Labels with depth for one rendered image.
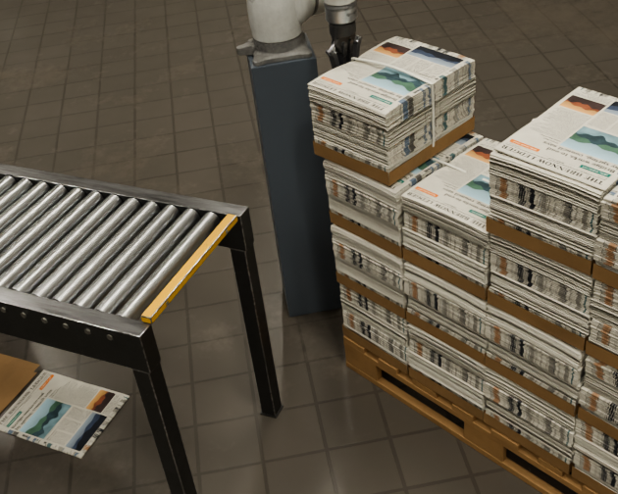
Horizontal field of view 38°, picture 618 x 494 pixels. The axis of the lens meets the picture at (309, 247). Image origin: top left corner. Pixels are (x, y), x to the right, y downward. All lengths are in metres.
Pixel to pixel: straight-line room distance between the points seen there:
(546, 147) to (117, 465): 1.65
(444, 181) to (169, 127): 2.45
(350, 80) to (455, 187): 0.40
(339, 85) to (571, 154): 0.68
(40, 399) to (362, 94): 1.58
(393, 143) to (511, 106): 2.21
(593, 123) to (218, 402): 1.54
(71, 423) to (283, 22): 1.48
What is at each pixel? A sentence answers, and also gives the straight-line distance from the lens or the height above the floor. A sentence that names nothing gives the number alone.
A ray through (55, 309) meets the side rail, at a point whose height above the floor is 0.80.
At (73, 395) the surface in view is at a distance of 3.19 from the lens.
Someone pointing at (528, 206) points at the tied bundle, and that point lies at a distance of 2.10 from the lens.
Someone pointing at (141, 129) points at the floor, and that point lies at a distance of 4.66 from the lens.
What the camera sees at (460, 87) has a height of 1.00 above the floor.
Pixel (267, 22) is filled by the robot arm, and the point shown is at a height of 1.13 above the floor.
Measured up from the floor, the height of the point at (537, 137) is 1.07.
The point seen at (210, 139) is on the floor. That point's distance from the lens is 4.45.
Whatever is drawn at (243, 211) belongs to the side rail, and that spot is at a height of 0.80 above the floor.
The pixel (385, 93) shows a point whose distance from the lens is 2.36.
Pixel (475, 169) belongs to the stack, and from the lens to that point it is 2.46.
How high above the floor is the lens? 2.14
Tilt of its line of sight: 37 degrees down
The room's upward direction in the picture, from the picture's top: 7 degrees counter-clockwise
